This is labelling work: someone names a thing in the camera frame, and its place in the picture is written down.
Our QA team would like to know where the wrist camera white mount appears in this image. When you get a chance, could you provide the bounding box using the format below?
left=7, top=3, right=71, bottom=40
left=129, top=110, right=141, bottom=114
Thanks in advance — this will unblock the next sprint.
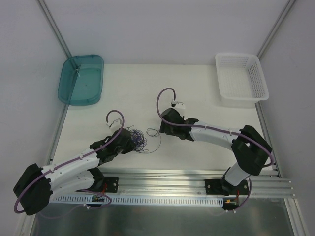
left=171, top=99, right=186, bottom=110
left=106, top=118, right=123, bottom=130

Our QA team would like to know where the aluminium mounting rail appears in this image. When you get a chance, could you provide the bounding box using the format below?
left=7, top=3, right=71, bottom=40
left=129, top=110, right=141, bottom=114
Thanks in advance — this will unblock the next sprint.
left=100, top=167, right=297, bottom=199

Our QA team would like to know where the left aluminium frame post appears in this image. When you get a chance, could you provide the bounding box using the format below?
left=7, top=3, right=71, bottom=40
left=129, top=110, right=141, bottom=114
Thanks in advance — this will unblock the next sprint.
left=36, top=0, right=72, bottom=58

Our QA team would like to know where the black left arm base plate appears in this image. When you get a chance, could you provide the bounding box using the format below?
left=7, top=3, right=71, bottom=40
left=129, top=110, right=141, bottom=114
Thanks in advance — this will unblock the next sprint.
left=101, top=177, right=119, bottom=193

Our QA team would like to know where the white slotted cable duct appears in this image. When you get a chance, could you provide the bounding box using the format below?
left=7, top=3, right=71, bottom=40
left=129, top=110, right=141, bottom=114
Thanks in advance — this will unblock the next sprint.
left=52, top=194, right=223, bottom=207

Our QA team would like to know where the white perforated plastic basket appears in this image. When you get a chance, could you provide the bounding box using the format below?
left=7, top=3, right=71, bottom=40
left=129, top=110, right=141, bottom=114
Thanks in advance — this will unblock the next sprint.
left=215, top=53, right=269, bottom=108

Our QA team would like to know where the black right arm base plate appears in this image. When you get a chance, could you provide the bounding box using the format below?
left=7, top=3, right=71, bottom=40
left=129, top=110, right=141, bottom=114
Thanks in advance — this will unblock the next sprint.
left=204, top=178, right=249, bottom=196

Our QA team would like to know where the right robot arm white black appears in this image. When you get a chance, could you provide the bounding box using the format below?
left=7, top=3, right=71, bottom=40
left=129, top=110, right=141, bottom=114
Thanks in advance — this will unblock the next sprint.
left=160, top=107, right=272, bottom=196

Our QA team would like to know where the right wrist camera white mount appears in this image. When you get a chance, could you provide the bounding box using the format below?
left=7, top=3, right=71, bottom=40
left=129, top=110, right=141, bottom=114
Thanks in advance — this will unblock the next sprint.
left=171, top=99, right=186, bottom=110

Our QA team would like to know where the teal plastic bin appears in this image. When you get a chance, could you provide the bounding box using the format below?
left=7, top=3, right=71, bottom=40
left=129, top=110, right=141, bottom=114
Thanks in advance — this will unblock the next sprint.
left=58, top=55, right=104, bottom=106

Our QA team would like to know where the aluminium frame post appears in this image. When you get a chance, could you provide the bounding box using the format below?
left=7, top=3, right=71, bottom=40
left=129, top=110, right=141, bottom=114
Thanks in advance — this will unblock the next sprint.
left=256, top=0, right=297, bottom=59
left=36, top=0, right=72, bottom=58

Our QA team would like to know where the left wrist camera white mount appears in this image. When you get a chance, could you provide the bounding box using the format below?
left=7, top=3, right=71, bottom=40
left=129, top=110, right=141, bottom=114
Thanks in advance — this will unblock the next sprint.
left=106, top=118, right=123, bottom=130

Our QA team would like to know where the right aluminium frame post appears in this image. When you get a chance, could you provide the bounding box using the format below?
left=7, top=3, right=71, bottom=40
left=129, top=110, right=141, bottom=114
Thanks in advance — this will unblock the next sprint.
left=256, top=0, right=297, bottom=59

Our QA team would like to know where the purple cable bundle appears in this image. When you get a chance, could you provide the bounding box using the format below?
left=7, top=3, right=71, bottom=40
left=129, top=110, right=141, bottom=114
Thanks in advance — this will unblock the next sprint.
left=123, top=125, right=151, bottom=154

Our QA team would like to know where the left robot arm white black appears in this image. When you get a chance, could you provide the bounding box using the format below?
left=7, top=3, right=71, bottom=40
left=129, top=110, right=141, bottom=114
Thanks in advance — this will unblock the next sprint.
left=13, top=128, right=135, bottom=215

